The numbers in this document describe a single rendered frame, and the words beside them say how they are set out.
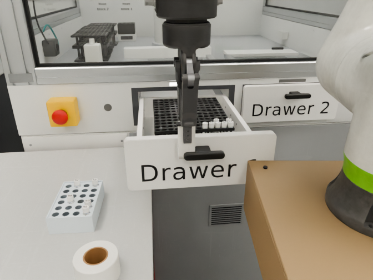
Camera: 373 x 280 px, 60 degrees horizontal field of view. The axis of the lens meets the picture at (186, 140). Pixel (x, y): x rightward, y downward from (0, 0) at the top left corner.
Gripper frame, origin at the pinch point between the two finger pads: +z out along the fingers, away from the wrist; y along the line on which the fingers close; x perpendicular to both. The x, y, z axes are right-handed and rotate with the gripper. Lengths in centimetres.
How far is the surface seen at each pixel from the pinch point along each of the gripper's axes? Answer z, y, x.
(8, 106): 30, -112, -79
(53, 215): 14.2, 0.8, -25.4
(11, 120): 38, -112, -79
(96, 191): 13.7, -5.7, -18.3
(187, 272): 72, -35, 4
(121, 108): 6.0, -35.4, -14.5
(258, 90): 1.5, -33.6, 24.1
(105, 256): 14.7, 11.8, -14.6
